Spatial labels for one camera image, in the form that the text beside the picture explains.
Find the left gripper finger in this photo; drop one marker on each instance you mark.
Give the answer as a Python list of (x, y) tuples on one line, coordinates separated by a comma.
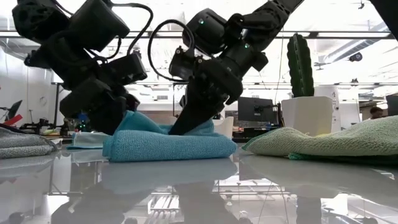
[(105, 124)]

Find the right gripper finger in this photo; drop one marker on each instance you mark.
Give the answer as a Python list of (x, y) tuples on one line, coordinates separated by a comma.
[(199, 112)]

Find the teal microfiber towel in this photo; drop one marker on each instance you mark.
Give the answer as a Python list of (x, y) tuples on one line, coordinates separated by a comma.
[(161, 146)]

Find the grey microfiber towel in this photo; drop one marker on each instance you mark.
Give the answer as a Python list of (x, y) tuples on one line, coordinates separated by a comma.
[(21, 146)]

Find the green microfiber towel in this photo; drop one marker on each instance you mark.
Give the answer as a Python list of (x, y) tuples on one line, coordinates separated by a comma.
[(326, 140)]

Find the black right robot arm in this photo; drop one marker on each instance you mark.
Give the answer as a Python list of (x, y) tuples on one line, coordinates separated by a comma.
[(264, 21)]

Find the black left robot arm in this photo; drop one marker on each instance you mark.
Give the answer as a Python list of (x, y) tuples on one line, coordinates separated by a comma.
[(93, 25)]

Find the white plastic bin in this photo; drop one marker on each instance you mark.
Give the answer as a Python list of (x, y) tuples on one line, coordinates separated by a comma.
[(225, 127)]

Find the black vertical pole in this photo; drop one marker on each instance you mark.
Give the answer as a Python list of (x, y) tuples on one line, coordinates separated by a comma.
[(57, 105)]

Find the black computer monitor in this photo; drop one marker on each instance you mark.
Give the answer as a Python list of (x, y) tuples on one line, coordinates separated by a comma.
[(248, 109)]

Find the green cactus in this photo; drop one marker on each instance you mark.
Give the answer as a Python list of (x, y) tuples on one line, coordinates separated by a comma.
[(300, 62)]

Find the white standing banner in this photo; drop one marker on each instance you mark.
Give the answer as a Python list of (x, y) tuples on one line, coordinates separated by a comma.
[(336, 105)]

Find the person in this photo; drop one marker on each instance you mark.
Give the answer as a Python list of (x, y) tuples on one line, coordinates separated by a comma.
[(377, 112)]

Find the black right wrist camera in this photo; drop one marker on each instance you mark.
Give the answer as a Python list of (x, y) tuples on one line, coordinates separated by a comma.
[(183, 63)]

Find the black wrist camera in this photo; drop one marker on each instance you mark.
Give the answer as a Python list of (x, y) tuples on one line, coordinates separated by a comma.
[(124, 70), (183, 63)]

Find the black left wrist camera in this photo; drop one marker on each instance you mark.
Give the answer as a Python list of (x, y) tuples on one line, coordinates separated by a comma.
[(124, 70)]

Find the black ceiling camera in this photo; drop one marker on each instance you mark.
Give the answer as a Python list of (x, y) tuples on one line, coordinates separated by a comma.
[(356, 57)]

